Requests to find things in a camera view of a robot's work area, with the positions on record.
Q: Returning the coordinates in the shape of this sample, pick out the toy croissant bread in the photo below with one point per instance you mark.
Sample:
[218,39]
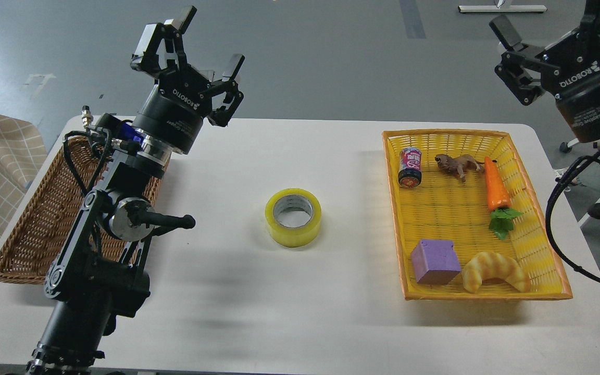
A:
[488,265]

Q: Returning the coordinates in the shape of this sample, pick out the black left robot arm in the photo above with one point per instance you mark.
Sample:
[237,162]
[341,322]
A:
[99,273]

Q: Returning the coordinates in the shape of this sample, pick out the purple cube block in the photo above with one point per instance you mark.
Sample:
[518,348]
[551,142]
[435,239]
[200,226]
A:
[435,261]

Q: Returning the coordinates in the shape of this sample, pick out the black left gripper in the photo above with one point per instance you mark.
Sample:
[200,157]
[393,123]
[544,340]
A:
[173,112]

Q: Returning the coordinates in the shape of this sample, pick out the brown wicker basket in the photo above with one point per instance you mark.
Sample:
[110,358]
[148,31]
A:
[40,232]

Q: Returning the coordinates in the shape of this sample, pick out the yellow plastic basket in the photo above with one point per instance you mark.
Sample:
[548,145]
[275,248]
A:
[442,207]

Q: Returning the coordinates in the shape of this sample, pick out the yellow tape roll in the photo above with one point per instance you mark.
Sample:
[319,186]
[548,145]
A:
[293,217]

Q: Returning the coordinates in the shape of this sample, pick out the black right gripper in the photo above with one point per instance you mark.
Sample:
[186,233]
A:
[570,69]

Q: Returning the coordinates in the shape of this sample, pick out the brown toy animal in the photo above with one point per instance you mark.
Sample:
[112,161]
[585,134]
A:
[457,166]

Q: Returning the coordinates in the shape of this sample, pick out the small soda can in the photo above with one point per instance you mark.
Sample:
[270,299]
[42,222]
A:
[409,167]

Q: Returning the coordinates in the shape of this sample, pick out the orange toy carrot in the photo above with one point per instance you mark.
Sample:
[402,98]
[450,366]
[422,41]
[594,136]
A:
[498,202]

